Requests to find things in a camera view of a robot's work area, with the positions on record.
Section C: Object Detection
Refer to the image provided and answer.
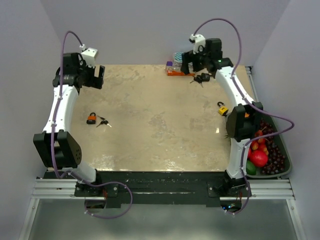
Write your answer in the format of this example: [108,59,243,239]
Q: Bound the blue zigzag sponge pack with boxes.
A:
[172,52,183,70]

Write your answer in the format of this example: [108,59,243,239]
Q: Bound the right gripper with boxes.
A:
[180,45,210,76]

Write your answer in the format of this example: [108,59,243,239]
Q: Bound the orange padlock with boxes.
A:
[86,112,97,125]

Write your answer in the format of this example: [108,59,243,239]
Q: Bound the green mango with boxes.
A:
[246,160,257,176]

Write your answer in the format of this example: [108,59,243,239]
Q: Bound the aluminium rail frame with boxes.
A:
[20,64,299,240]

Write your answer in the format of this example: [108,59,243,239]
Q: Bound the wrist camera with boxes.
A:
[79,44,98,68]
[189,34,206,54]

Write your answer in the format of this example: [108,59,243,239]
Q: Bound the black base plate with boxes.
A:
[74,171,252,208]

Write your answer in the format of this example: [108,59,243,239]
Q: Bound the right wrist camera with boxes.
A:
[189,34,206,54]

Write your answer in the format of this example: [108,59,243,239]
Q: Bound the black padlock with keys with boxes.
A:
[190,73,211,87]

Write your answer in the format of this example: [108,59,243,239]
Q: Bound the orange padlock keys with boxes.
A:
[96,115,112,128]

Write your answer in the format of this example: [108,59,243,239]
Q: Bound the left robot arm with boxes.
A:
[33,48,105,196]

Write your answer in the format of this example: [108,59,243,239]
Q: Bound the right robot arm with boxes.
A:
[180,34,263,197]

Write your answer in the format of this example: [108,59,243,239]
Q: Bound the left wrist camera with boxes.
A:
[79,44,98,68]

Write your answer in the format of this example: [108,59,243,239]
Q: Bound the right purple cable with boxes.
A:
[192,17,295,215]

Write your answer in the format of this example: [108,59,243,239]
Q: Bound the dark grapes bunch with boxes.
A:
[255,119,287,176]

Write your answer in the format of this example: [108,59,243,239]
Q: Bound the yellow padlock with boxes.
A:
[217,101,229,117]

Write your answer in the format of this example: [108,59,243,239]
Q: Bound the orange box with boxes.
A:
[165,61,195,76]

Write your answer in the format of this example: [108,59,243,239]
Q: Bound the grey fruit tray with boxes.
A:
[246,114,292,179]

